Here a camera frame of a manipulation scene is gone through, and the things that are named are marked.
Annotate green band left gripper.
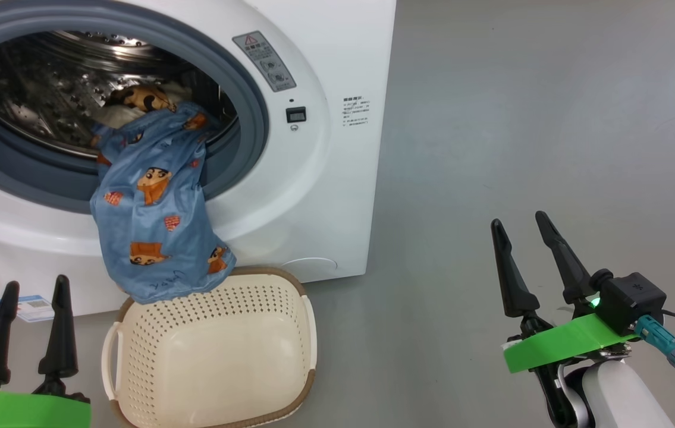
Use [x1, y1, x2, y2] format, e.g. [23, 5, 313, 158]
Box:
[0, 275, 92, 428]

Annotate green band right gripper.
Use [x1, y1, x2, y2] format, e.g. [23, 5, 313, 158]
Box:
[490, 210, 639, 374]

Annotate blue cartoon print garment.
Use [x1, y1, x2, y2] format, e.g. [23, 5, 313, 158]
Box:
[90, 100, 237, 305]

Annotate cream and orange print garment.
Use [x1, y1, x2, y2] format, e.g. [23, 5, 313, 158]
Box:
[102, 83, 195, 128]

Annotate cream perforated laundry basket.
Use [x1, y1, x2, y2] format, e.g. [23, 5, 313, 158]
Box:
[101, 266, 318, 428]

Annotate white front-load washing machine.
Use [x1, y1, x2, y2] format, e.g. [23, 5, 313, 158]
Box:
[0, 0, 397, 316]

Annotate grey rubber door seal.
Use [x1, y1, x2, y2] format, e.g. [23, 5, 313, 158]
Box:
[0, 0, 271, 215]

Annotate blue energy label sticker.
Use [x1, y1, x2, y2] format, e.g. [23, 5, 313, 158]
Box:
[0, 294, 55, 323]

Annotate round white filter cover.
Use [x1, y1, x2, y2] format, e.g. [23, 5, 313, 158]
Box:
[281, 257, 338, 283]

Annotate steel perforated washer drum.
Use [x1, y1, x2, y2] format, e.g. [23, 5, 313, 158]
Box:
[0, 30, 240, 161]

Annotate grey warning sticker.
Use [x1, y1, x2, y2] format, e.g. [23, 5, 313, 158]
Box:
[232, 31, 297, 93]

